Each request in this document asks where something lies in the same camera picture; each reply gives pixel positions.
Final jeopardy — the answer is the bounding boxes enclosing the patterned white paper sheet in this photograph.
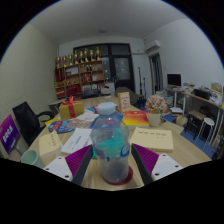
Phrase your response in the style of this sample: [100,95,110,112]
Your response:
[68,111,100,130]

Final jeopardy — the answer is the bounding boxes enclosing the white wall air conditioner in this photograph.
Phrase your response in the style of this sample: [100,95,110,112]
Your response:
[144,39,162,54]

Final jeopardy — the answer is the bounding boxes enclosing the orange upright card box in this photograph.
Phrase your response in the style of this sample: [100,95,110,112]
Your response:
[117,91,132,114]

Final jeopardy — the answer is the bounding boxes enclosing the small white round table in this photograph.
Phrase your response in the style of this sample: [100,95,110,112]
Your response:
[48,98,68,113]

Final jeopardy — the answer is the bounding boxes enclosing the flat round red coaster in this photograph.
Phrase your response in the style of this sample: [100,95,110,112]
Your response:
[102,165,134,186]

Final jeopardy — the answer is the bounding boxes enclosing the red and orange book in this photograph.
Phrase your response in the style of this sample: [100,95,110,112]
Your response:
[121,110,150,128]

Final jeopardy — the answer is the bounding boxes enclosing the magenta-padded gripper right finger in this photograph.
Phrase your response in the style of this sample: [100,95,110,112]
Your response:
[130,143,184,186]

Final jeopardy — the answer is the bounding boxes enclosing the wide pale yellow booklet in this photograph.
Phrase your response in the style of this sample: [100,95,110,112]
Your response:
[129,126,175,154]

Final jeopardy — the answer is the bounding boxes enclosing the black framed glass door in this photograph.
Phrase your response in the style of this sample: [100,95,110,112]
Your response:
[73,43,136,98]

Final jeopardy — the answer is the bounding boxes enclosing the thick pale yellow book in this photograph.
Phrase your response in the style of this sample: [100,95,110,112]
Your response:
[38,130,64,159]

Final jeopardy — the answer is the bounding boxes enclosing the black office chair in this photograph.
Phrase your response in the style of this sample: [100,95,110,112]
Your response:
[12,101,56,147]

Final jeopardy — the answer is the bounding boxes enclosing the grey padded chair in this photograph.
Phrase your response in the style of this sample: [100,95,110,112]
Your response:
[114,86,139,104]

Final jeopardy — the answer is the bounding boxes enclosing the white round stool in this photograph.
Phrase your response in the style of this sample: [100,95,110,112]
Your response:
[195,117,216,143]

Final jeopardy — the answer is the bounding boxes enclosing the yellow gift box red ribbon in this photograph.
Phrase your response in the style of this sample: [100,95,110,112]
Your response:
[58,95,85,121]

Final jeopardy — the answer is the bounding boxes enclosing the black microphone stand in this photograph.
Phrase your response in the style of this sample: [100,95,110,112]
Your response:
[137,66,143,98]

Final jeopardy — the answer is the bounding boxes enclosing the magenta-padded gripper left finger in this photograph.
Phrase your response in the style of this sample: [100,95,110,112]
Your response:
[43,144,94,186]

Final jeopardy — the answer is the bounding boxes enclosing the black computer monitor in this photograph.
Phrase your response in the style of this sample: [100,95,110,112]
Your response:
[166,73,182,88]

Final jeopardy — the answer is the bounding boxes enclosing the purple sign board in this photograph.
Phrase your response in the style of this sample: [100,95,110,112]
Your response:
[0,113,21,155]

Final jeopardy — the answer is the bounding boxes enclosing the white printed paper sheet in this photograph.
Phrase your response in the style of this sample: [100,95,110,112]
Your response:
[60,127,93,155]

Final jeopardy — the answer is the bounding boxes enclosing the blue and red book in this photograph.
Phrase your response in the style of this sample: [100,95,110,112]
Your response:
[47,119,75,134]

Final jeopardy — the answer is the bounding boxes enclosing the pale green cup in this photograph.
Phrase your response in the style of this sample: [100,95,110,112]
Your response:
[20,148,46,169]

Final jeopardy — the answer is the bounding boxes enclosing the cluttered wooden side desk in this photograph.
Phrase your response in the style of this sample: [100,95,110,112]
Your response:
[164,81,224,158]

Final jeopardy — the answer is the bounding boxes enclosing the wooden shelf unit with trophies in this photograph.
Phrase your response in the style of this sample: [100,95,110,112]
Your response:
[54,47,105,100]

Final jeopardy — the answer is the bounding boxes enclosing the clear plastic water bottle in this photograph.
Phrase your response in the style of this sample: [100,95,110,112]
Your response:
[90,101,131,185]

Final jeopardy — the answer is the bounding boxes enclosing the pink flowers in white pot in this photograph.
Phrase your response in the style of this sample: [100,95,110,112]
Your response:
[145,94,168,128]

